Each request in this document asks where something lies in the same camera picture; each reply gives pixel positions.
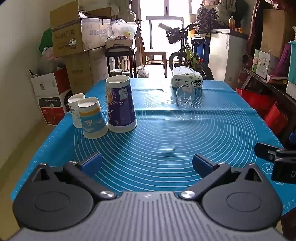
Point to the small white paper cup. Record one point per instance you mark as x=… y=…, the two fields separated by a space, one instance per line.
x=75 y=111

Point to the large purple paper cup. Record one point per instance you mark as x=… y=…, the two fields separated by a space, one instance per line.
x=120 y=104

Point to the large printed cardboard box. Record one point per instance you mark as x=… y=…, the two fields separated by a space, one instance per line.
x=78 y=34

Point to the wooden chair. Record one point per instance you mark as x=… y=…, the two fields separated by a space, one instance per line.
x=153 y=55

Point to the dark side shelf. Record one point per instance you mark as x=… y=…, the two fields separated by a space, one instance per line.
x=272 y=90

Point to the open-flap cardboard box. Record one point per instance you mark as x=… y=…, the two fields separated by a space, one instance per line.
x=67 y=11

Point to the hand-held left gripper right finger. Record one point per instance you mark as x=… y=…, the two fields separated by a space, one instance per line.
x=199 y=163

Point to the white tissue box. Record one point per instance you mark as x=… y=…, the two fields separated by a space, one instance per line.
x=187 y=80

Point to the plain brown cardboard box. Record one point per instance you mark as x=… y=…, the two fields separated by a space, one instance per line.
x=85 y=69

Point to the orange juice bottle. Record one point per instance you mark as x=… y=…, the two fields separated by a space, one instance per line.
x=232 y=23

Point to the tall brown cardboard box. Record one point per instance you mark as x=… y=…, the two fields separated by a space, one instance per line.
x=277 y=32

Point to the pink and white plastic bag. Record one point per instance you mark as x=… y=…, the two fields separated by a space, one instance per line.
x=48 y=55

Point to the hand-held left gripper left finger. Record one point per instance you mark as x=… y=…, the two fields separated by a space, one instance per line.
x=93 y=162

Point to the clear plastic bag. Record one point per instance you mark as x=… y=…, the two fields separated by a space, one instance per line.
x=123 y=29

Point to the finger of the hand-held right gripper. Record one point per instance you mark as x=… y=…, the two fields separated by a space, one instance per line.
x=263 y=150

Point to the floral cloth bag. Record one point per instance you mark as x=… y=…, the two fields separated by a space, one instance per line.
x=209 y=19

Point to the green bag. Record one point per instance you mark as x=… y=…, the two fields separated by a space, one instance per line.
x=46 y=39

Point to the white and red cardboard box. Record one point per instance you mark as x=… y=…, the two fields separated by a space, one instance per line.
x=52 y=97

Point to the green bicycle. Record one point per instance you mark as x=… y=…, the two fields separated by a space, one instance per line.
x=185 y=53

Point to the blue silicone mat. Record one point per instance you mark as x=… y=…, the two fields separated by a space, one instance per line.
x=171 y=134

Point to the blue and orange paper cup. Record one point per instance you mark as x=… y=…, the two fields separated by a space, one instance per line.
x=92 y=118

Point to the teal plastic container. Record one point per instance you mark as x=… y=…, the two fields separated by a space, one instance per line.
x=292 y=60

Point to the green and white box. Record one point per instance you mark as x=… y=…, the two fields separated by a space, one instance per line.
x=260 y=63

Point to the pink plastic basket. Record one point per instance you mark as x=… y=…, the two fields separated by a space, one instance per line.
x=285 y=56

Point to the white chest freezer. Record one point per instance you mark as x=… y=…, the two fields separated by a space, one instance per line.
x=227 y=58

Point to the clear glass cup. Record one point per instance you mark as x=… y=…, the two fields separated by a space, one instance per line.
x=185 y=97

